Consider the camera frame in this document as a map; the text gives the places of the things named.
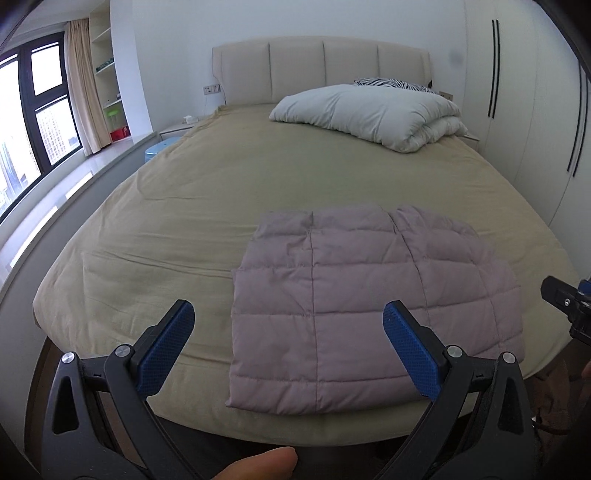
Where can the person's left hand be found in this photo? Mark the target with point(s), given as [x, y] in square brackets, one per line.
[263, 466]

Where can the black framed window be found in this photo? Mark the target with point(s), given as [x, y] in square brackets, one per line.
[23, 115]

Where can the white tissue box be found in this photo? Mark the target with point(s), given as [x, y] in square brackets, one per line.
[190, 120]

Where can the bed with beige sheet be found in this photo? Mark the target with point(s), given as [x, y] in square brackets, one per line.
[184, 207]

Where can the beige curtain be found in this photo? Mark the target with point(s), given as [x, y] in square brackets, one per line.
[85, 92]

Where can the beige wall socket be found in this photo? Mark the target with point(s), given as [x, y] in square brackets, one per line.
[446, 95]

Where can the light blue stool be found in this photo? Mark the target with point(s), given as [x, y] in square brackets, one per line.
[157, 152]

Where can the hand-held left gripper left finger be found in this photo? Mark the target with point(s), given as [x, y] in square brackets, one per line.
[168, 346]

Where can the pink hooded puffer coat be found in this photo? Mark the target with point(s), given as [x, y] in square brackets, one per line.
[346, 300]

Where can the white wardrobe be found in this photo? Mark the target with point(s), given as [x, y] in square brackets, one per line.
[531, 115]

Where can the green plastic item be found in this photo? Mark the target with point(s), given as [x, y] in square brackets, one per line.
[112, 113]

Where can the folded white duvet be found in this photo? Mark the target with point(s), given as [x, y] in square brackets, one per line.
[369, 115]

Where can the white wall socket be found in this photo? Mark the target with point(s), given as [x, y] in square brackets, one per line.
[211, 88]

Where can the white nightstand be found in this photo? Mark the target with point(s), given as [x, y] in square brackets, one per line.
[178, 130]
[468, 140]

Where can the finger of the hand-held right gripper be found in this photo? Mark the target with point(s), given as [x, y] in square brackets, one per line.
[579, 314]

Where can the beige padded headboard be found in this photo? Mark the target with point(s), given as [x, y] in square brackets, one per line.
[295, 69]

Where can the zebra print pillow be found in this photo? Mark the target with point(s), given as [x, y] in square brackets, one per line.
[392, 84]

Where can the white wall shelf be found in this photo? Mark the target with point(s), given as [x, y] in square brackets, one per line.
[108, 55]

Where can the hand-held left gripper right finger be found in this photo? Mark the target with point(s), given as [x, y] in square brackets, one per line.
[411, 350]

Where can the red box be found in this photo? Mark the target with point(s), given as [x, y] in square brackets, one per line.
[119, 134]

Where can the white window ledge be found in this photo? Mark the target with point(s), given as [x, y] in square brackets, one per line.
[55, 194]

